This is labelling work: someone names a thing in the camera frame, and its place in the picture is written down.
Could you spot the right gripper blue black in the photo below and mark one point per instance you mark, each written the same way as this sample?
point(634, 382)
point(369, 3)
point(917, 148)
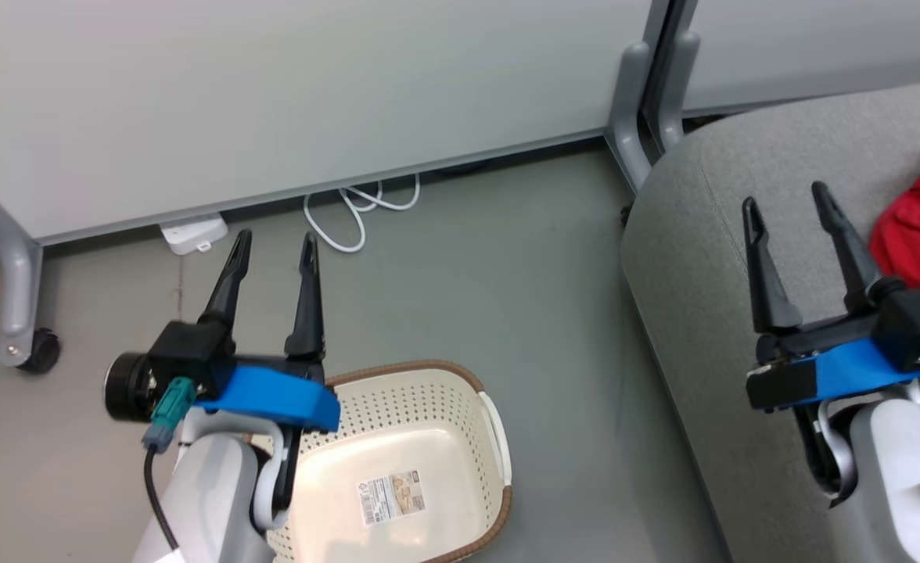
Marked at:
point(851, 371)

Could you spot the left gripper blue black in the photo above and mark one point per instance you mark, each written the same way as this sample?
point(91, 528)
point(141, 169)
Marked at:
point(272, 395)

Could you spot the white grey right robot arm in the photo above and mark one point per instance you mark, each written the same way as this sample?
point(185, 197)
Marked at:
point(898, 485)

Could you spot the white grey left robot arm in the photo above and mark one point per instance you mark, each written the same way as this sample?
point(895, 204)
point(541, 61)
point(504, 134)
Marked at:
point(202, 500)

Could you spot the cream perforated laundry basket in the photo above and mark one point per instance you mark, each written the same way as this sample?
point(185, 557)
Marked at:
point(335, 500)

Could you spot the printed paper basket label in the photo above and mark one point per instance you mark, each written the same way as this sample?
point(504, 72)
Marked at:
point(392, 496)

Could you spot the white power strip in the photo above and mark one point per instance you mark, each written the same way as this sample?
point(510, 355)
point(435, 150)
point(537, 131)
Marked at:
point(192, 232)

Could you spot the grey fabric sofa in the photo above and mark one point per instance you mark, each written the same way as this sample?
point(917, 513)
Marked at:
point(702, 274)

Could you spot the wide white partition panel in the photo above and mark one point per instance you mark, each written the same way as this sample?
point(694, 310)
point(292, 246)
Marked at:
point(272, 94)

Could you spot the black caster wheel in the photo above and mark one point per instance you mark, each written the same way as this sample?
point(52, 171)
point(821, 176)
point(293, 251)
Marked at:
point(44, 350)

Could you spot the narrow white partition panel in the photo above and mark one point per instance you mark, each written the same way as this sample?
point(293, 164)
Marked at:
point(820, 39)

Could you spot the grey curved partition leg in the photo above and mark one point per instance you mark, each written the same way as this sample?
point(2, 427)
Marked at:
point(683, 70)
point(628, 102)

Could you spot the grey partition leg with caster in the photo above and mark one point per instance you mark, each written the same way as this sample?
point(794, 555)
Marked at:
point(20, 313)

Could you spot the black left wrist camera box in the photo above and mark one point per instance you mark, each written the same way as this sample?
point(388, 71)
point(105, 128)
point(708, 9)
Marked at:
point(190, 352)

